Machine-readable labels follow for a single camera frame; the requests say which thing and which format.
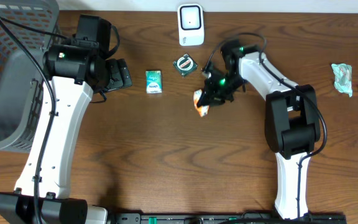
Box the orange Kleenex tissue pack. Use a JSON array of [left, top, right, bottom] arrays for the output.
[[193, 89, 209, 117]]

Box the teal Kleenex tissue pack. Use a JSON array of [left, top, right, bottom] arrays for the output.
[[145, 70, 162, 94]]

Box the dark green round-label box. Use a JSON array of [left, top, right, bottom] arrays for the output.
[[173, 54, 198, 77]]

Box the mint green wipes pouch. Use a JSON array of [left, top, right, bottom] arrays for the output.
[[331, 63, 353, 97]]

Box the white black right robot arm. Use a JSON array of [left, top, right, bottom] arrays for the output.
[[195, 39, 320, 220]]

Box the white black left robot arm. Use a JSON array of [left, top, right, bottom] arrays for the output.
[[0, 14, 132, 223]]

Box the grey plastic basket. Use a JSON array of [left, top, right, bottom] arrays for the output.
[[0, 0, 60, 153]]

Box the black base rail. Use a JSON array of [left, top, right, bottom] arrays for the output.
[[107, 211, 347, 224]]

